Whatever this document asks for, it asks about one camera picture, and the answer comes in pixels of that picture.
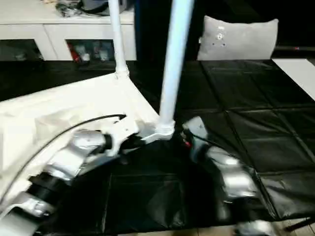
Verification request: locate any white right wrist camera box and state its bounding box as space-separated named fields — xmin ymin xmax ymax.
xmin=183 ymin=116 xmax=210 ymax=163

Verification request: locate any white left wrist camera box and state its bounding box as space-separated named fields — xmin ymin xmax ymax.
xmin=104 ymin=115 xmax=140 ymax=157

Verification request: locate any white plastic table top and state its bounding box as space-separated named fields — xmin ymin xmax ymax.
xmin=0 ymin=71 xmax=177 ymax=205

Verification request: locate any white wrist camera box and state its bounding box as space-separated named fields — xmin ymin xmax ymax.
xmin=104 ymin=115 xmax=140 ymax=157
xmin=183 ymin=116 xmax=210 ymax=163

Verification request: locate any grey helmet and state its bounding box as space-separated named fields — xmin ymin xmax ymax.
xmin=80 ymin=0 xmax=135 ymax=15

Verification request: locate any grey cushion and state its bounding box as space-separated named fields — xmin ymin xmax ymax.
xmin=196 ymin=14 xmax=281 ymax=61

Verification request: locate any white flat panel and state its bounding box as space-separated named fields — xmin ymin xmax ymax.
xmin=271 ymin=58 xmax=315 ymax=102

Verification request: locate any white sideboard with glass doors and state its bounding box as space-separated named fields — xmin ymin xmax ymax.
xmin=0 ymin=0 xmax=138 ymax=62

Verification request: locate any black quilted mat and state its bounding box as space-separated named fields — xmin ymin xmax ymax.
xmin=0 ymin=59 xmax=315 ymax=233

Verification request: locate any black cabinet with gold label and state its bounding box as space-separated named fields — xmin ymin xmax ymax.
xmin=133 ymin=0 xmax=208 ymax=62

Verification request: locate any white plastic table leg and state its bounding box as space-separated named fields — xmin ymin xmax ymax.
xmin=157 ymin=0 xmax=195 ymax=139
xmin=107 ymin=0 xmax=130 ymax=80

